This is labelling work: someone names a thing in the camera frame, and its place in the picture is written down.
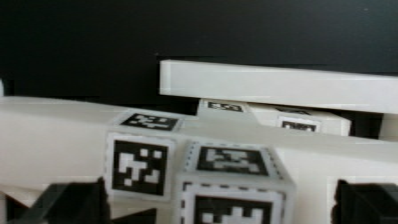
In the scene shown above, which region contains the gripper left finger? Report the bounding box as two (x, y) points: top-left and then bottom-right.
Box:
(10, 179), (111, 224)

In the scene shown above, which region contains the white right fence bar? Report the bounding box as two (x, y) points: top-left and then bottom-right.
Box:
(159, 60), (398, 114)

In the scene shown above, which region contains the white chair leg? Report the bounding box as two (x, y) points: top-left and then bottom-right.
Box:
(197, 99), (351, 136)
(172, 141), (296, 224)

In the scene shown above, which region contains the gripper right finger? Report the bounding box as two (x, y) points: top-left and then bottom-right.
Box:
(332, 180), (398, 224)

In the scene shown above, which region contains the white chair back frame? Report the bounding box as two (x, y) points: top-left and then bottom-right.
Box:
(0, 97), (398, 224)

